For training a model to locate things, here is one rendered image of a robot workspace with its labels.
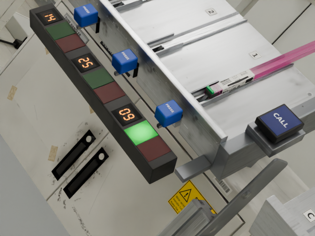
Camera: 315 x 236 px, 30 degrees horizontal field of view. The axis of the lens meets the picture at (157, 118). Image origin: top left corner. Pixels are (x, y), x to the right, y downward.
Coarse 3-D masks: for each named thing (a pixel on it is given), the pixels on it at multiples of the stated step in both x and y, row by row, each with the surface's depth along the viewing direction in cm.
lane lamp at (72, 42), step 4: (68, 36) 87; (72, 36) 87; (76, 36) 88; (56, 40) 86; (60, 40) 87; (64, 40) 87; (68, 40) 87; (72, 40) 87; (76, 40) 87; (80, 40) 87; (60, 44) 86; (64, 44) 86; (68, 44) 86; (72, 44) 86; (76, 44) 86; (80, 44) 87; (84, 44) 87; (60, 48) 86; (64, 48) 86; (68, 48) 86; (72, 48) 86; (76, 48) 86; (64, 52) 85
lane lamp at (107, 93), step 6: (108, 84) 82; (114, 84) 82; (96, 90) 81; (102, 90) 81; (108, 90) 82; (114, 90) 82; (120, 90) 82; (102, 96) 81; (108, 96) 81; (114, 96) 81; (120, 96) 81; (102, 102) 80
